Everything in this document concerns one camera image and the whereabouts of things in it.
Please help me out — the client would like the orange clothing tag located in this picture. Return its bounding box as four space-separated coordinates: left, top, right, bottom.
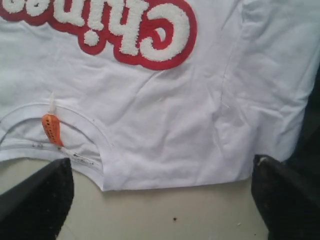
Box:
41 92 72 157

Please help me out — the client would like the white t-shirt red lettering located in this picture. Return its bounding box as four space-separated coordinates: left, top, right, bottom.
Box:
0 0 320 191

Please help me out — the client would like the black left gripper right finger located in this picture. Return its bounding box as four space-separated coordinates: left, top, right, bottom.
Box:
252 155 320 240

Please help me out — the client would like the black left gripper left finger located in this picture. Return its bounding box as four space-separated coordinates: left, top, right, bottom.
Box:
0 158 75 240

